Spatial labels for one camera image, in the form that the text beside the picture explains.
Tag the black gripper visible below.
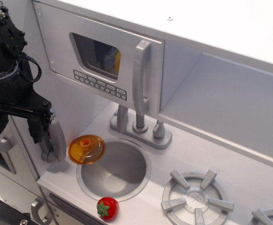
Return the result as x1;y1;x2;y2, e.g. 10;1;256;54
0;89;53;143

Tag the grey toy microwave door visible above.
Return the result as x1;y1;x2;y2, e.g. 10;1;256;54
34;0;164;116

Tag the silver microwave door handle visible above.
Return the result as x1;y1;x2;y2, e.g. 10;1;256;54
132;40;151;116

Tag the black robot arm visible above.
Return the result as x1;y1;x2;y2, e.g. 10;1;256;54
0;1;53;143

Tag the orange transparent pot lid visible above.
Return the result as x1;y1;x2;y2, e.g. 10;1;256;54
68;135;106;165

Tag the silver sink bowl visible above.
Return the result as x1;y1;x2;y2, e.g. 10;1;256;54
76;138;152;202

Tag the yellow toy corn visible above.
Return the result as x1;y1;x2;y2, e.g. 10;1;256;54
114;51;121;73

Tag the red toy strawberry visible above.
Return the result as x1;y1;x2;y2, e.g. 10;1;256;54
97;197;119;220

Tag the silver toy faucet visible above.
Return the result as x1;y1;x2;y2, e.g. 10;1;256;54
110;105;173;150

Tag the white toy kitchen cabinet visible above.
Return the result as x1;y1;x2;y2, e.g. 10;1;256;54
0;0;273;225

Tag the silver stove burner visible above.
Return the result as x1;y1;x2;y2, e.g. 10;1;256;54
161;169;234;225
248;208;273;225

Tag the silver fridge door handle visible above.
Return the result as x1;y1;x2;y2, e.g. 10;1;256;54
0;126;16;153

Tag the silver toy wall phone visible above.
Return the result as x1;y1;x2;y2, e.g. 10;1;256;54
39;108;66;164

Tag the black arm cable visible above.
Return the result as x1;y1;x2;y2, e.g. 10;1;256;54
21;52;42;83

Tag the silver oven door handle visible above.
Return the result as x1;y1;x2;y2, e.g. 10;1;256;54
30;199;52;225

